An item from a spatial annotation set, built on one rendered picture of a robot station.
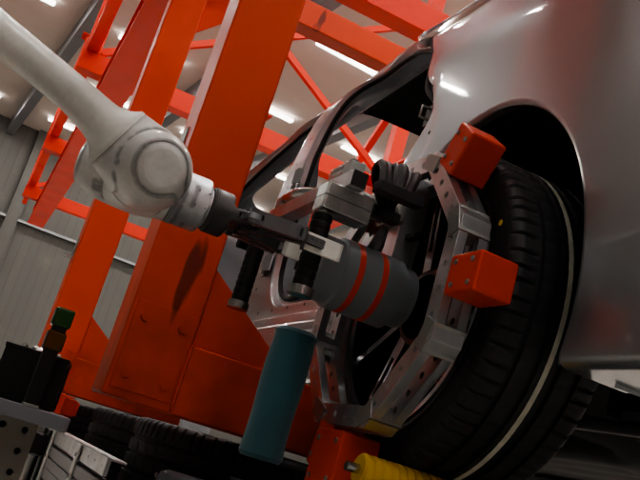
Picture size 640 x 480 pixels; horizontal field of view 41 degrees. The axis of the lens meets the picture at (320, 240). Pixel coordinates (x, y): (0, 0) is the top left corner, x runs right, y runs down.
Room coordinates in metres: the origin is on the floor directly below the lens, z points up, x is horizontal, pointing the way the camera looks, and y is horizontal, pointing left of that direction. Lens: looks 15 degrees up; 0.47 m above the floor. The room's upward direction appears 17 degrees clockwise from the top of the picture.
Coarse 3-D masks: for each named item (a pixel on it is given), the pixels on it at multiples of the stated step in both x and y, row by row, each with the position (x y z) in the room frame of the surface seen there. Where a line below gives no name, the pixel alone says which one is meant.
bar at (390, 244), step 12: (420, 192) 1.63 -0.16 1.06; (408, 216) 1.62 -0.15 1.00; (420, 216) 1.63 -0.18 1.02; (396, 228) 1.63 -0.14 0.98; (408, 228) 1.63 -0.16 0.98; (420, 228) 1.63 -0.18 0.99; (396, 240) 1.62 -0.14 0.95; (384, 252) 1.66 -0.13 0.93; (396, 252) 1.62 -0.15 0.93; (408, 252) 1.63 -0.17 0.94; (408, 264) 1.63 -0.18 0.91
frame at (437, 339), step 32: (448, 192) 1.46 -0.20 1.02; (448, 224) 1.42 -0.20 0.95; (480, 224) 1.40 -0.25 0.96; (448, 256) 1.40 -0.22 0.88; (320, 320) 1.86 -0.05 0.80; (448, 320) 1.43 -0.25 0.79; (320, 352) 1.83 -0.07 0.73; (416, 352) 1.42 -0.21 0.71; (448, 352) 1.41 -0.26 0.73; (320, 384) 1.77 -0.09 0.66; (384, 384) 1.50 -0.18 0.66; (416, 384) 1.48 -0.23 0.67; (320, 416) 1.72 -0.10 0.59; (352, 416) 1.59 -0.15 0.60; (384, 416) 1.53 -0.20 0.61
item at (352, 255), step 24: (336, 240) 1.56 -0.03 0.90; (336, 264) 1.54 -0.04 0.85; (360, 264) 1.55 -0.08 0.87; (384, 264) 1.58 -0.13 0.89; (312, 288) 1.56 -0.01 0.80; (336, 288) 1.56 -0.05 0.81; (360, 288) 1.56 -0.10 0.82; (384, 288) 1.57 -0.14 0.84; (408, 288) 1.60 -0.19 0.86; (360, 312) 1.60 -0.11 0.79; (384, 312) 1.60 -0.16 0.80; (408, 312) 1.61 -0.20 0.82
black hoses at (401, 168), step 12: (372, 168) 1.48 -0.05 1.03; (384, 168) 1.42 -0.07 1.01; (396, 168) 1.44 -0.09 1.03; (408, 168) 1.45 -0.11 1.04; (372, 180) 1.50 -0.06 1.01; (384, 180) 1.39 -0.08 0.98; (396, 180) 1.42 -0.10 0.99; (408, 180) 1.43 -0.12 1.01; (420, 180) 1.45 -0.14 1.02; (384, 192) 1.40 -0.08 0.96; (396, 192) 1.40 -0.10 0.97; (408, 192) 1.41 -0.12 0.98; (384, 204) 1.53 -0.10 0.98; (396, 204) 1.53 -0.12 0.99; (408, 204) 1.42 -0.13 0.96; (420, 204) 1.42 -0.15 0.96; (372, 216) 1.55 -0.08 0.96; (384, 216) 1.54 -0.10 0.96; (396, 216) 1.54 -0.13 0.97; (408, 240) 1.62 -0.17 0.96
